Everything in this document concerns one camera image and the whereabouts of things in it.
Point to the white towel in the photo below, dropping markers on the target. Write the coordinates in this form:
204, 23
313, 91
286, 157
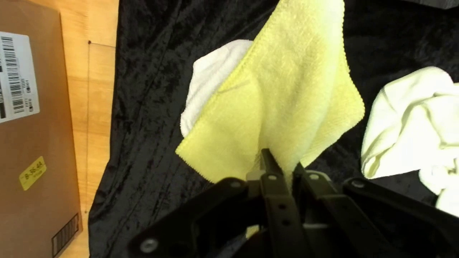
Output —
210, 76

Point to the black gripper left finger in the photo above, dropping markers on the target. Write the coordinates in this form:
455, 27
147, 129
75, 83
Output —
281, 215

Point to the cardboard box with white label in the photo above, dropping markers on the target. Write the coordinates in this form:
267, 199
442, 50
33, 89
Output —
38, 143

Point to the bright yellow towel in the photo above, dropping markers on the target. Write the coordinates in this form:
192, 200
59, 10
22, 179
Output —
287, 94

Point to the black velvet table cloth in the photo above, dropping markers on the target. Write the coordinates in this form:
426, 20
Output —
152, 119

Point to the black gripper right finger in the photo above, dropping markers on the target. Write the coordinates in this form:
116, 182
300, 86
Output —
363, 219

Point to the pale cream cloth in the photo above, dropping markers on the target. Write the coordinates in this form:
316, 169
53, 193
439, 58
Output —
410, 123

